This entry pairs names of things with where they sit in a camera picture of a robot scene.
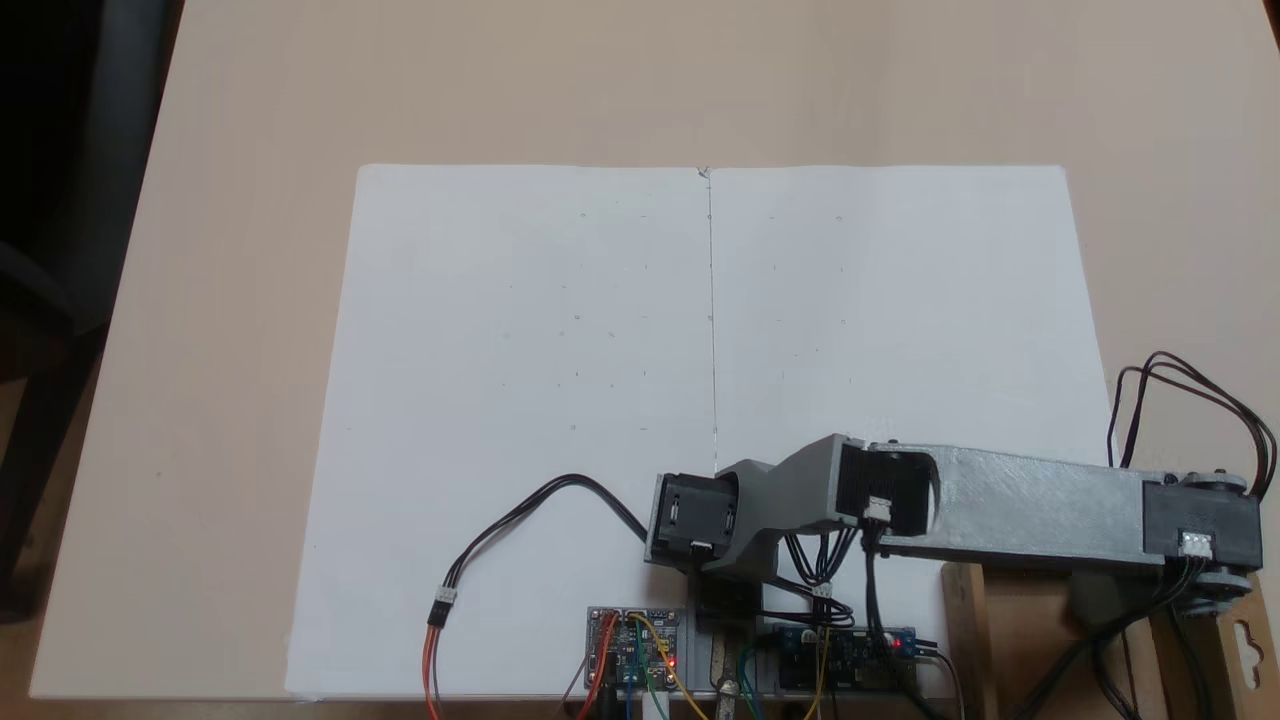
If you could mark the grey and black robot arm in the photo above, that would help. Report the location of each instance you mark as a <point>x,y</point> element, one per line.
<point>1030,500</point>

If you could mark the brown cardboard box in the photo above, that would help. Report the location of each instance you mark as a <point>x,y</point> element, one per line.
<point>1020,640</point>

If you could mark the blue power converter board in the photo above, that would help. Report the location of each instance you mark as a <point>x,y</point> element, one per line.
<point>840,660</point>

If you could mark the white paper sheet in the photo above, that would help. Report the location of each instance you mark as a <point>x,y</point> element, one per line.
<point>900,330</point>
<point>500,350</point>

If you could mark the grey motor controller board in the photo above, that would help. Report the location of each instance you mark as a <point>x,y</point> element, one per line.
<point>630,650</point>

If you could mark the black camera stand clamp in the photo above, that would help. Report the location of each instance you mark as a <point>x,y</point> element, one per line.
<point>722,665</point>

